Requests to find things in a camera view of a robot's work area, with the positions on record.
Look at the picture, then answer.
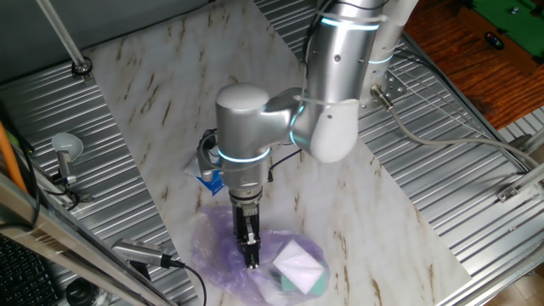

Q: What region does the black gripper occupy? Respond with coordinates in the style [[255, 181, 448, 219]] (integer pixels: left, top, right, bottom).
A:
[[230, 198, 264, 270]]

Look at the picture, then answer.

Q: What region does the purple translucent plastic bag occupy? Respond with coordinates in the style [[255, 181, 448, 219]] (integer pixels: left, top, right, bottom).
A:
[[190, 205, 332, 306]]

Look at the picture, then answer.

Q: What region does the white green box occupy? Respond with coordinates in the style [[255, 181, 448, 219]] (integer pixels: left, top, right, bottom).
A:
[[271, 238, 331, 296]]

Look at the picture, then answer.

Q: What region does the blue white tissue pack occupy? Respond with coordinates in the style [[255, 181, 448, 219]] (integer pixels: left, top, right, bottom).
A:
[[183, 156, 226, 197]]

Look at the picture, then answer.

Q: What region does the marble pattern mat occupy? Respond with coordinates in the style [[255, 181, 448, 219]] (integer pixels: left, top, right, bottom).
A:
[[82, 0, 473, 306]]

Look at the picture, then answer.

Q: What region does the black keyboard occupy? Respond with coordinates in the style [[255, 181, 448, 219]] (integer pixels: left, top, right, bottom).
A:
[[0, 233, 61, 306]]

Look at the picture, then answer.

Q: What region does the metal pole with base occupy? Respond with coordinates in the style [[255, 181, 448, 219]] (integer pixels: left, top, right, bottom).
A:
[[35, 0, 94, 81]]

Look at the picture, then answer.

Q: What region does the orange tube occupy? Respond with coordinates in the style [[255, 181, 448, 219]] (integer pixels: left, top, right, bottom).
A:
[[0, 120, 29, 195]]

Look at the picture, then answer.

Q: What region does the small black remote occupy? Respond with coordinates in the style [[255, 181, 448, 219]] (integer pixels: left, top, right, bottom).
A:
[[484, 31, 506, 51]]

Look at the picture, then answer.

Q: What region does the green pool table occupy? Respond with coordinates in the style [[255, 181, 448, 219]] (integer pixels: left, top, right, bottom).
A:
[[456, 0, 544, 77]]

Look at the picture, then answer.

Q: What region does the black camera cable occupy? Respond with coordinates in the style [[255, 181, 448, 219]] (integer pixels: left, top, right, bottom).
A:
[[162, 253, 208, 306]]

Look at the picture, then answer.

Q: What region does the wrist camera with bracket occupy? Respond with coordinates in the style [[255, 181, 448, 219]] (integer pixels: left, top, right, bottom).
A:
[[195, 127, 224, 184]]

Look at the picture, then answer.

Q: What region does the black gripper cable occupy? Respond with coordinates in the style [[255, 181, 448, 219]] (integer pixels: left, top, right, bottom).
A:
[[266, 147, 304, 184]]

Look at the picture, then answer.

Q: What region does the silver depth camera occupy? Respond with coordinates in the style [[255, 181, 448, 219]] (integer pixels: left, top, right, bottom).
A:
[[110, 238, 173, 270]]

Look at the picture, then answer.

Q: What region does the aluminium frame bar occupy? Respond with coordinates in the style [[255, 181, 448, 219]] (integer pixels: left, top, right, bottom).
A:
[[0, 171, 180, 306]]

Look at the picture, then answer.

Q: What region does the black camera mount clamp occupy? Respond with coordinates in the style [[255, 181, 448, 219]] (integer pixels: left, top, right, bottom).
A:
[[42, 169, 94, 212]]

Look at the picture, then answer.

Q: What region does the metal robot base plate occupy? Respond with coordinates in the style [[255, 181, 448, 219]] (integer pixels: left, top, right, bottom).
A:
[[356, 63, 409, 119]]

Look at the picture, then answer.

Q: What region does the grey robot power cable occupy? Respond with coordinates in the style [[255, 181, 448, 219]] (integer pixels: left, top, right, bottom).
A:
[[370, 84, 541, 170]]

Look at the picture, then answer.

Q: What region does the aluminium corner bracket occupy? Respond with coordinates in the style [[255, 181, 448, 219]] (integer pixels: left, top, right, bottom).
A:
[[496, 163, 544, 204]]

